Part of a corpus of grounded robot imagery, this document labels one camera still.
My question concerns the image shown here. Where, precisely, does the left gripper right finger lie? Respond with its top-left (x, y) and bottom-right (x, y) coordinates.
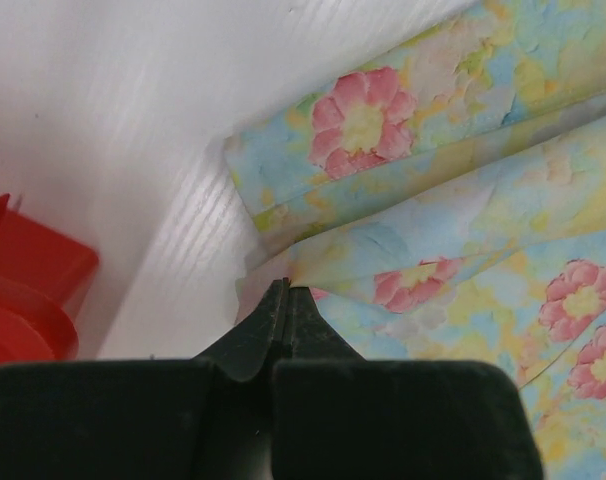
top-left (271, 288), bottom-right (544, 479)

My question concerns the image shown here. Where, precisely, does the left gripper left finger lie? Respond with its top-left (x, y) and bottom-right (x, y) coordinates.
top-left (0, 280), bottom-right (289, 479)

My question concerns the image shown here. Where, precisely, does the pastel floral skirt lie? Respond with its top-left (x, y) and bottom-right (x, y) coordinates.
top-left (223, 1), bottom-right (606, 479)

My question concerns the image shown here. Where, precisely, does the red plastic bin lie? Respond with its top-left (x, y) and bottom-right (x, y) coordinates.
top-left (0, 194), bottom-right (99, 364)

